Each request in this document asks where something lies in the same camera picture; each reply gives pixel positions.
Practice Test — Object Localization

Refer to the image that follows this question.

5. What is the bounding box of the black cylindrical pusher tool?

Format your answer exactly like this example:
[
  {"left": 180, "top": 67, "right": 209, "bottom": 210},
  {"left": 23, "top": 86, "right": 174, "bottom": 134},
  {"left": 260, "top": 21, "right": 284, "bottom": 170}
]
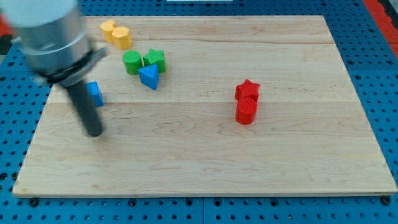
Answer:
[{"left": 65, "top": 80, "right": 103, "bottom": 137}]

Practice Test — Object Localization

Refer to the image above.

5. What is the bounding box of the green cylinder block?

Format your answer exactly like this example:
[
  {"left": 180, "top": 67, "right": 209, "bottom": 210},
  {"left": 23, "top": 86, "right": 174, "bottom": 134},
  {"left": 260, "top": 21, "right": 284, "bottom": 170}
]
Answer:
[{"left": 123, "top": 50, "right": 142, "bottom": 75}]

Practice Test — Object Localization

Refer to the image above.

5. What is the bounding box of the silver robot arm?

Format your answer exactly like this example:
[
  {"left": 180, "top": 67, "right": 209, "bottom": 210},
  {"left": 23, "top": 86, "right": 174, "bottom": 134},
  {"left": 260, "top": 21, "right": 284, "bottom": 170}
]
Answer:
[{"left": 1, "top": 0, "right": 107, "bottom": 137}]

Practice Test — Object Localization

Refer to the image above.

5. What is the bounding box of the green star block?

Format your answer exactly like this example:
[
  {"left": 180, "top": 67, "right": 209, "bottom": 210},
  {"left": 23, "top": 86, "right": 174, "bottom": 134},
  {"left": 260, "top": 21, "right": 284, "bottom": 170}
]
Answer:
[{"left": 143, "top": 49, "right": 167, "bottom": 73}]

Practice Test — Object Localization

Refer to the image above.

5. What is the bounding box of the yellow hexagon block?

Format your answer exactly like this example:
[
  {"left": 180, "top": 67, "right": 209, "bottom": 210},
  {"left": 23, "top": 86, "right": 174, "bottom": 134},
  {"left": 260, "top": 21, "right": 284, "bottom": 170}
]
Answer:
[{"left": 111, "top": 26, "right": 132, "bottom": 49}]

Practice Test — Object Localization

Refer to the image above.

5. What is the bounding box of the red cylinder block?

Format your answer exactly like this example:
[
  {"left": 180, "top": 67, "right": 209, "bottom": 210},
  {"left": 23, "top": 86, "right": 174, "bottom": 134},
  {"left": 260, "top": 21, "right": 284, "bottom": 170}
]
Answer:
[{"left": 235, "top": 97, "right": 258, "bottom": 125}]

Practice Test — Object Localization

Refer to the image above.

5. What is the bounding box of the red star block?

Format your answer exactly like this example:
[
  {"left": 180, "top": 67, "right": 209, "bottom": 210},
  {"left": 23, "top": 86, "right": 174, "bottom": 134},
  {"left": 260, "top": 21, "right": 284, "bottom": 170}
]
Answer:
[{"left": 234, "top": 79, "right": 261, "bottom": 102}]

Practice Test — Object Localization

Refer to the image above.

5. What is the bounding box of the yellow heart block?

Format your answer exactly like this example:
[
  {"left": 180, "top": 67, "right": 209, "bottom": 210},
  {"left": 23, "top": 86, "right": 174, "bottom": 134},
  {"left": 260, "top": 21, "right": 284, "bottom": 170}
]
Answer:
[{"left": 99, "top": 20, "right": 116, "bottom": 43}]

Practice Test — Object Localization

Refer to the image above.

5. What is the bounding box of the blue cube block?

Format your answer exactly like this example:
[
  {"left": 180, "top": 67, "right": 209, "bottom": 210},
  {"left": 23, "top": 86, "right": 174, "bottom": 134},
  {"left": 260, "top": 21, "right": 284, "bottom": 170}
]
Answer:
[{"left": 86, "top": 82, "right": 104, "bottom": 107}]

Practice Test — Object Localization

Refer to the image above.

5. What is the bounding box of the light wooden board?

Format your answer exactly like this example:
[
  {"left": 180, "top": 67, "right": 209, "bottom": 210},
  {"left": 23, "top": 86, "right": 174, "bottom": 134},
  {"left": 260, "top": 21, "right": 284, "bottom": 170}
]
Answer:
[{"left": 12, "top": 16, "right": 397, "bottom": 198}]

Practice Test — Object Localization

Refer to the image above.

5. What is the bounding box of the blue triangle block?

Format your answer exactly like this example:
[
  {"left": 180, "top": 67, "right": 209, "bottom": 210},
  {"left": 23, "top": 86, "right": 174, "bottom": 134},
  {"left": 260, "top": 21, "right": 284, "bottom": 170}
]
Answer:
[{"left": 138, "top": 64, "right": 159, "bottom": 90}]

